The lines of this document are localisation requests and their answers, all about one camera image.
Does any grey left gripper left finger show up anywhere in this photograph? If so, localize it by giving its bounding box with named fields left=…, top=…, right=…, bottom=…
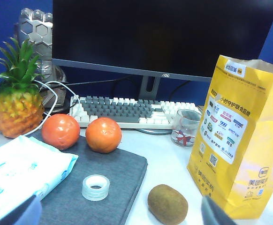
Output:
left=0, top=195, right=43, bottom=225

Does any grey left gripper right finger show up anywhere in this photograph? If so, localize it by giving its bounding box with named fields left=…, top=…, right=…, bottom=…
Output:
left=201, top=196, right=238, bottom=225

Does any brown fuzzy kiwifruit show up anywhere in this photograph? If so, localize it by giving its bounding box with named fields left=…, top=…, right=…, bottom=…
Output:
left=147, top=184, right=189, bottom=223

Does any yellow printed paper bag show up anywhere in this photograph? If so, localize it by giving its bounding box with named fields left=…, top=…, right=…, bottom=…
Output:
left=187, top=54, right=273, bottom=220

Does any white blue wet wipes pack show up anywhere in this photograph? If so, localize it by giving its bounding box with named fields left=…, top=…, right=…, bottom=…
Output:
left=0, top=135, right=79, bottom=222

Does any clear tape roll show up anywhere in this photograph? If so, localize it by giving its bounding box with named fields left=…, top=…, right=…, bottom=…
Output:
left=82, top=175, right=110, bottom=202

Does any clear glass cup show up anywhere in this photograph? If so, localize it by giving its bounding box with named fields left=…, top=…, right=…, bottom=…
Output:
left=170, top=109, right=202, bottom=149

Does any red orange tomato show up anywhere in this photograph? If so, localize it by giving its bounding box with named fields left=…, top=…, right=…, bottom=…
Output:
left=85, top=117, right=123, bottom=154
left=41, top=114, right=81, bottom=150

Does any grey fabric pad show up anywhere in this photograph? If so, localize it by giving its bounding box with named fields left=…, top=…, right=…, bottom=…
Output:
left=25, top=130, right=149, bottom=225

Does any pineapple with green crown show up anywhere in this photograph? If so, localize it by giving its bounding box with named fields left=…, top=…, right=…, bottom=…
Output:
left=0, top=37, right=45, bottom=139

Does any white and grey keyboard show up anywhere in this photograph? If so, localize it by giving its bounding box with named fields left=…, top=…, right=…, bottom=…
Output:
left=69, top=95, right=202, bottom=130

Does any grey monitor stand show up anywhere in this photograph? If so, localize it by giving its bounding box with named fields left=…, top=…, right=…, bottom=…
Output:
left=136, top=75, right=173, bottom=135

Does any silver hexagon pattern ornament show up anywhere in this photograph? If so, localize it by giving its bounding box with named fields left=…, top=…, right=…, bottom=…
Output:
left=14, top=8, right=67, bottom=109

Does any black computer monitor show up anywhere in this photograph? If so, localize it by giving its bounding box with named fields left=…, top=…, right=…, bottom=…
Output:
left=52, top=0, right=273, bottom=83

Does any white cable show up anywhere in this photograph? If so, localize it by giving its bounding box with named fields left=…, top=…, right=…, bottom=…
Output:
left=0, top=74, right=81, bottom=139

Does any black cable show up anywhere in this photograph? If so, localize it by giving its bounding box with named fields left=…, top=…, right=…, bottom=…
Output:
left=168, top=81, right=193, bottom=99
left=66, top=75, right=142, bottom=95

